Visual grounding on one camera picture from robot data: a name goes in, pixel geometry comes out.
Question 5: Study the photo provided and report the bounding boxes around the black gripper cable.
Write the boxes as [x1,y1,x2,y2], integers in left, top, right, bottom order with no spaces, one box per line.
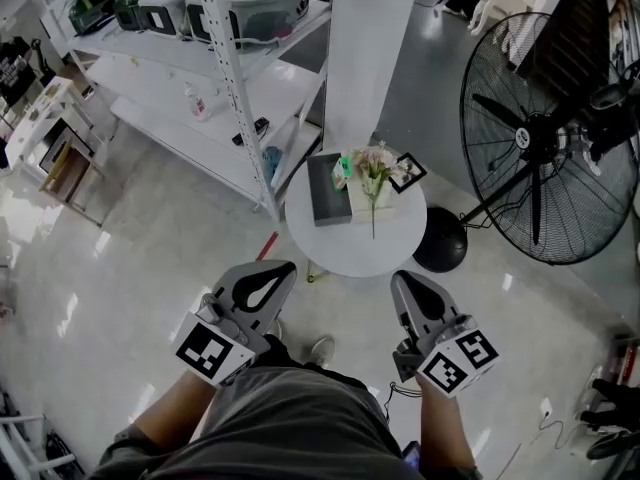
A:
[383,379,424,420]

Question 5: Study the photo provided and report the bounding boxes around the black remote control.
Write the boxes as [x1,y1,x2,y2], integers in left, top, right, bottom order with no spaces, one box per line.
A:
[231,117,272,147]

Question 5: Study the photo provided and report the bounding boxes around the person's left forearm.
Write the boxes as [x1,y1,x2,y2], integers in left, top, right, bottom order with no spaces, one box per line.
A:
[131,369,219,453]

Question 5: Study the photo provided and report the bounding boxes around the black fan cable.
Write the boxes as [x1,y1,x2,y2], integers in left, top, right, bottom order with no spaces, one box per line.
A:
[459,211,497,230]

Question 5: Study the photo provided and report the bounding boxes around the person's grey shirt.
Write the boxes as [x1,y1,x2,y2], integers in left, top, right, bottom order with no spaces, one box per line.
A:
[88,365,484,480]

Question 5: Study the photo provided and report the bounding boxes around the white carved table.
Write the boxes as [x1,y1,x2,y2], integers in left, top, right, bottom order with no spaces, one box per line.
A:
[466,0,502,38]

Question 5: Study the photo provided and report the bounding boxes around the black standing fan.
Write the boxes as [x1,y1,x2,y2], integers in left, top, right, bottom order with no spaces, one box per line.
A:
[412,11,640,275]

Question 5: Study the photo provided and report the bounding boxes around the black printed shirt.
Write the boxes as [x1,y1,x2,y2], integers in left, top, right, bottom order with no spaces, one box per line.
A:
[0,36,37,108]

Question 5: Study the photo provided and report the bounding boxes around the dark wooden staircase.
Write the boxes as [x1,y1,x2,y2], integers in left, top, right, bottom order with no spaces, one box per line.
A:
[514,0,614,92]

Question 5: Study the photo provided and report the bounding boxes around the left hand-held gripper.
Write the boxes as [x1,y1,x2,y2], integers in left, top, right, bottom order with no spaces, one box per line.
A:
[174,260,298,387]

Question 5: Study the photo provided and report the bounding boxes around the red strip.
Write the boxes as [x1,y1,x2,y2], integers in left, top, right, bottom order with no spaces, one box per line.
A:
[255,230,280,262]

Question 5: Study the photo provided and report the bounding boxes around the green black appliance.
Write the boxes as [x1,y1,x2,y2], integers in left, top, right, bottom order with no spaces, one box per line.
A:
[66,0,120,37]

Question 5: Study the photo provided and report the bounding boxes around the phone with lit screen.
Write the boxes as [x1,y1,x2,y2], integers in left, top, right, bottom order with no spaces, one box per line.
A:
[401,439,422,470]

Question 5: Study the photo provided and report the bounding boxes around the pink artificial flower bouquet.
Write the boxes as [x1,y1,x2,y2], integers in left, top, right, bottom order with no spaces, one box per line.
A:
[349,140,409,240]

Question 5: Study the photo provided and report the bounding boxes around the clear bottle red label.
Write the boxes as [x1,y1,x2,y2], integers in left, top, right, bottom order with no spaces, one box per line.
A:
[184,81,212,124]

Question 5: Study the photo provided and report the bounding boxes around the person's right forearm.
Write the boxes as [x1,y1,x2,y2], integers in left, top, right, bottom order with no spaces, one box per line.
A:
[417,385,477,470]

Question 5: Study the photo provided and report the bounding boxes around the blue cord bundle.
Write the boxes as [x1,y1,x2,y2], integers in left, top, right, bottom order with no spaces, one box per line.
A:
[261,145,285,188]

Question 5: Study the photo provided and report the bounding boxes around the large white lidded appliance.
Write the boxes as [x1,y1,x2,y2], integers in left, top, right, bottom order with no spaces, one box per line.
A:
[184,0,312,45]

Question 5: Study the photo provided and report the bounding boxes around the round white table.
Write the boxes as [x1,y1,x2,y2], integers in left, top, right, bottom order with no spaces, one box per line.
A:
[284,151,429,279]

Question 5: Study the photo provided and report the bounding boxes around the green and white small box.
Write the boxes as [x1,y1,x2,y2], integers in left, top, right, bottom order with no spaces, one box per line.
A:
[331,155,354,192]

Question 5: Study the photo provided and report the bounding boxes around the white metal shelving rack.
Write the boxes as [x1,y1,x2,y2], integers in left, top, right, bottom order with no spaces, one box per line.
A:
[35,0,334,225]

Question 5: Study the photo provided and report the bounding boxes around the large black picture frame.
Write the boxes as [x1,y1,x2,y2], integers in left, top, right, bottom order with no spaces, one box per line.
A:
[39,117,97,175]

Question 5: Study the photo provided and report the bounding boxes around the dark green lidded appliance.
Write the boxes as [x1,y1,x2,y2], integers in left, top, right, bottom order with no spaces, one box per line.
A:
[113,0,147,32]

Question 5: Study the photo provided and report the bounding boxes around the person's right shoe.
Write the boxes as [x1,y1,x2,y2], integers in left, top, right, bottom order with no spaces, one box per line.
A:
[310,336,336,368]

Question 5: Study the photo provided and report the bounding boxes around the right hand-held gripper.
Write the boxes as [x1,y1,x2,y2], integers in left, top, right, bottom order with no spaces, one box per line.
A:
[390,269,501,398]

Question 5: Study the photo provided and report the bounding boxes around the person's black trousers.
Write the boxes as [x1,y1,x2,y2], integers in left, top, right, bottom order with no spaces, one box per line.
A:
[248,332,372,388]

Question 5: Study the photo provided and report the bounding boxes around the wooden frame stand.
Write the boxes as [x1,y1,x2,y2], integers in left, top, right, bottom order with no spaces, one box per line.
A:
[39,136,122,228]

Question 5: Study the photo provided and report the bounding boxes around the white low cabinet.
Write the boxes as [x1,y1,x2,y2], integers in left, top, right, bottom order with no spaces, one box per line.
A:
[3,74,97,170]

